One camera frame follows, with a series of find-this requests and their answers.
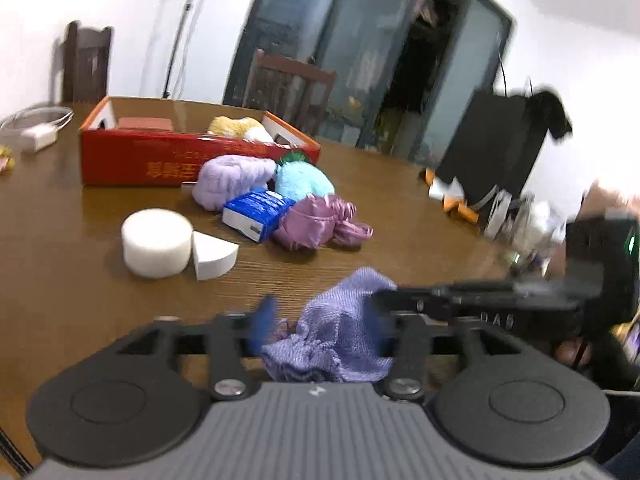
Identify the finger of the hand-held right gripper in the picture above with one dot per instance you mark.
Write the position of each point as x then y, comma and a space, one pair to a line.
480, 289
500, 317

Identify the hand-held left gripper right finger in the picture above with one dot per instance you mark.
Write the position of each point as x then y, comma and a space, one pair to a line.
407, 360

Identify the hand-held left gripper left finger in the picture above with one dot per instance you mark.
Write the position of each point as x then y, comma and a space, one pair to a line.
265, 322

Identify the purple knitted cloth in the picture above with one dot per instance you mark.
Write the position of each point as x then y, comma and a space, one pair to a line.
340, 330

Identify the blue tissue pack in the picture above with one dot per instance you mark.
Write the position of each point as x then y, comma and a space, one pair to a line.
257, 210

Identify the teal plush toy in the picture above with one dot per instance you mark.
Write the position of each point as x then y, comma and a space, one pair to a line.
302, 180

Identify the red cardboard box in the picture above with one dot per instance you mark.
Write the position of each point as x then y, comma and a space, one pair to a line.
130, 160

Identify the person's right hand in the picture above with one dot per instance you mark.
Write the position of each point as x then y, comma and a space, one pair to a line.
572, 352

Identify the clear plastic bottle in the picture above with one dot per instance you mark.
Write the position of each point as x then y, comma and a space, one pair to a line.
530, 225

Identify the white foam wedge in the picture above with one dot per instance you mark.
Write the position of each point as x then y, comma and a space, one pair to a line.
212, 255

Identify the orange and white toy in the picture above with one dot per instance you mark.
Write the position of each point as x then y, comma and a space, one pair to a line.
450, 195

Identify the white foam cylinder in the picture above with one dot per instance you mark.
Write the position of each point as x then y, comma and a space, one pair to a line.
156, 242

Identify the black bag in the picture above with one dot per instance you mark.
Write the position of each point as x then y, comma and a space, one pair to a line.
495, 145

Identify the yellow and white plush toy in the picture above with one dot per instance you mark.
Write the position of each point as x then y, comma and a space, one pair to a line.
235, 127

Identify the dark wooden chair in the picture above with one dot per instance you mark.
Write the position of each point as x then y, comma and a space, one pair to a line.
87, 65
290, 87

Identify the sliding glass door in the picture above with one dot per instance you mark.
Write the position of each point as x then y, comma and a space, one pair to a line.
360, 50

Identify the white charger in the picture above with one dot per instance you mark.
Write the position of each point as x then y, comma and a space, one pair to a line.
39, 138

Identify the black stand pole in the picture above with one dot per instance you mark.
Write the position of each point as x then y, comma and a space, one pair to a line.
182, 25

